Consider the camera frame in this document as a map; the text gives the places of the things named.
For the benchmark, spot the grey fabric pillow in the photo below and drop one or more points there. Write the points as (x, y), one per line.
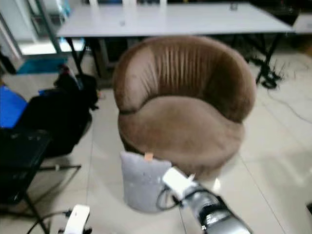
(141, 185)

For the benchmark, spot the brown round velvet sofa chair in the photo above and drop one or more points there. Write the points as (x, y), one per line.
(185, 126)

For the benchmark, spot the black folding chair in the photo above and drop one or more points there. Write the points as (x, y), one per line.
(22, 161)

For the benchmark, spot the black backpack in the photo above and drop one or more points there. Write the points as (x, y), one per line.
(61, 114)

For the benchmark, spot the glass door display cabinet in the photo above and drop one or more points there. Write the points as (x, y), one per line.
(29, 29)

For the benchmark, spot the long white table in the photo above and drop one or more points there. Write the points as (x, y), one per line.
(175, 20)

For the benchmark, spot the small white side table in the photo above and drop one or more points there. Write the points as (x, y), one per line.
(303, 23)

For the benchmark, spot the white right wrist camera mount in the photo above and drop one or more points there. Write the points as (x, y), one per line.
(178, 181)

